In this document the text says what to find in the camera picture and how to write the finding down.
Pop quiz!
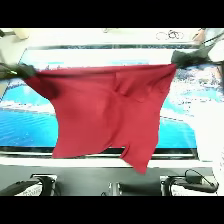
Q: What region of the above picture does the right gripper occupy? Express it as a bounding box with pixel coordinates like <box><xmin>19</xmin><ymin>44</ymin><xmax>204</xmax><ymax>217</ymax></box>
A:
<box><xmin>170</xmin><ymin>49</ymin><xmax>202</xmax><ymax>69</ymax></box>

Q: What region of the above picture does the black cable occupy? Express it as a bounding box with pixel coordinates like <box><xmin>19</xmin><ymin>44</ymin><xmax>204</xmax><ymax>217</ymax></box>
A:
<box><xmin>184</xmin><ymin>168</ymin><xmax>219</xmax><ymax>190</ymax></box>

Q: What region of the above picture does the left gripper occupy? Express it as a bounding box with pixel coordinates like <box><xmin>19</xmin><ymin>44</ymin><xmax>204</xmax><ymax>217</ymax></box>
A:
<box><xmin>14</xmin><ymin>63</ymin><xmax>37</xmax><ymax>81</ymax></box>

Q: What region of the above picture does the red T-shirt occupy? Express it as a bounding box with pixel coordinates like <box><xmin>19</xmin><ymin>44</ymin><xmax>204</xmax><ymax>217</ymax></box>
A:
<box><xmin>23</xmin><ymin>63</ymin><xmax>178</xmax><ymax>175</ymax></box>

